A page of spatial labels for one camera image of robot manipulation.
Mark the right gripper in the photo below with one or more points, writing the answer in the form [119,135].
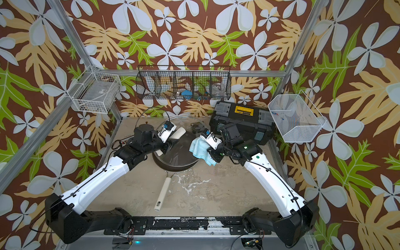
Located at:
[216,158]

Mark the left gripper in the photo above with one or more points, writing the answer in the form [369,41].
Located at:
[167,146]

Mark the glass pot lid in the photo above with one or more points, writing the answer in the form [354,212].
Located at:
[180,158]

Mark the light blue cloth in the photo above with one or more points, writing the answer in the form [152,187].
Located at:
[199,149]

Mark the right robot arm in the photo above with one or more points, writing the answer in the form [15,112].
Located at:
[295,216]

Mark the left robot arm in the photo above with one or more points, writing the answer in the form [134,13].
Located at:
[67,214]

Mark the small black box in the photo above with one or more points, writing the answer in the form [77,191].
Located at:
[197,127]

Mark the black toolbox yellow label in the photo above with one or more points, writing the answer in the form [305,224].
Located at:
[252,122]

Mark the blue object in basket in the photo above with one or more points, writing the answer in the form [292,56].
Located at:
[187,94]

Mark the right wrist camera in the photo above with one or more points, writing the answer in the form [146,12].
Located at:
[207,136]

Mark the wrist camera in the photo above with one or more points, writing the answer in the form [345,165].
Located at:
[207,136]
[166,130]

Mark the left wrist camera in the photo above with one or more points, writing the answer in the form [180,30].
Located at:
[166,130]

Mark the dark frying pan white handle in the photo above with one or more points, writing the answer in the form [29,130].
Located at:
[166,184]

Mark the black wire basket rear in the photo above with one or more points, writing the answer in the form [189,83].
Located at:
[167,83]

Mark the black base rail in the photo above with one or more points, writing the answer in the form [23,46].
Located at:
[235,225]

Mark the white wire basket right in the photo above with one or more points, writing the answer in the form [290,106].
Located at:
[297,118]

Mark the white wire basket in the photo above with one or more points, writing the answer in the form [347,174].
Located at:
[95,91]
[297,118]

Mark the white wire basket left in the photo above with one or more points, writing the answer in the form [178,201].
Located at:
[95,91]

